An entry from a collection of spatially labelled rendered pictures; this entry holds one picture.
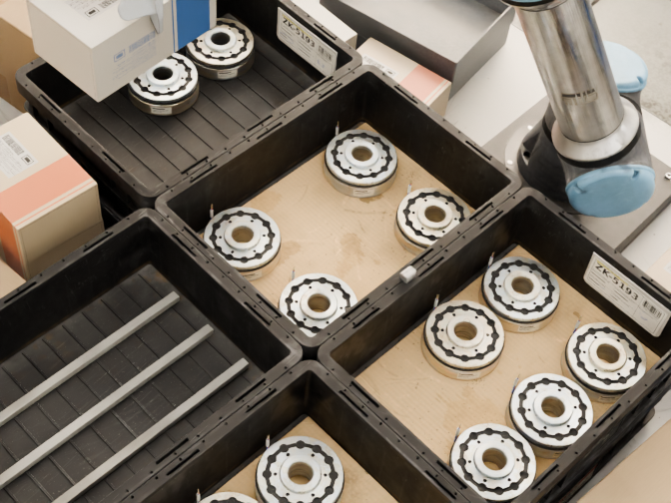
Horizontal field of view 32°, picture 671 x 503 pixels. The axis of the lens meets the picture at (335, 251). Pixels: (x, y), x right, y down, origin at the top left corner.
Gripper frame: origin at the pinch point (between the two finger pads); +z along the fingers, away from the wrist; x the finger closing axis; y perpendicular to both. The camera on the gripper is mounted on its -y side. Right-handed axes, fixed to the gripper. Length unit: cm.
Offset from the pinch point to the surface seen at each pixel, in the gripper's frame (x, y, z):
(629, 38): 2, -163, 112
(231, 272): 29.6, 10.7, 17.9
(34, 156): -1.9, 15.5, 18.3
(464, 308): 51, -10, 25
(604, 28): -5, -162, 112
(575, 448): 74, 0, 18
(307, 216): 24.9, -8.5, 28.0
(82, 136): 0.1, 9.0, 17.9
